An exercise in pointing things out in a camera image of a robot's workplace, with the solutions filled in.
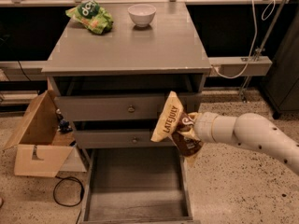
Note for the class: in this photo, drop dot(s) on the blue toy figure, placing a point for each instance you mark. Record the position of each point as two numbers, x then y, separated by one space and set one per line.
63 125

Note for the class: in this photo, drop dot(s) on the dark grey side cabinet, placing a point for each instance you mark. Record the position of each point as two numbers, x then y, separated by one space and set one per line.
281 85

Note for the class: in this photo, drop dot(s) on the grey drawer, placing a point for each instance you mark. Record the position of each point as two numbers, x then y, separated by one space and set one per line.
112 107
145 185
118 138

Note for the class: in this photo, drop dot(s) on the grey wall rail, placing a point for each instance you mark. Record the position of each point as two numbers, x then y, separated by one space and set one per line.
227 66

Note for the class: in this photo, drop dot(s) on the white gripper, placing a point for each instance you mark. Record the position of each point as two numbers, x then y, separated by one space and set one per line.
204 127

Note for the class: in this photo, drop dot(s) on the metal stand pole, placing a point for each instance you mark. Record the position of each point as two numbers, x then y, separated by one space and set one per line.
255 56

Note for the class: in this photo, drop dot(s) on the grey drawer cabinet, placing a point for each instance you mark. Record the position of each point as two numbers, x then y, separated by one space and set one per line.
168 55

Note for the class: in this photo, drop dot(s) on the top grey drawer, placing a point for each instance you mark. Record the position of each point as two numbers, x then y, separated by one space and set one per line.
112 107

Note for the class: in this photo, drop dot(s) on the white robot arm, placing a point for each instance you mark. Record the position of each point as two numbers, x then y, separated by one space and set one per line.
249 131

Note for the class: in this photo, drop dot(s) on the middle grey drawer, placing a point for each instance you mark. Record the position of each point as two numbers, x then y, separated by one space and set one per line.
118 138

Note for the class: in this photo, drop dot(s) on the bottom grey drawer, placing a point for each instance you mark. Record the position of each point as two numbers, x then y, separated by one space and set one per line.
145 185

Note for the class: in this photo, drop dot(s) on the green chip bag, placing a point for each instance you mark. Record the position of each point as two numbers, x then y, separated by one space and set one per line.
92 16

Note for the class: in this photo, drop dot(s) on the brown chip bag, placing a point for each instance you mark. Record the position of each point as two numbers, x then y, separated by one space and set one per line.
173 124

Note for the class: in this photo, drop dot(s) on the white bowl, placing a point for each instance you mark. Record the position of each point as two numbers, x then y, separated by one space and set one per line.
142 14

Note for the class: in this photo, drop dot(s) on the cardboard box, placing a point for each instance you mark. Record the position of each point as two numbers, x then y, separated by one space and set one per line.
41 149

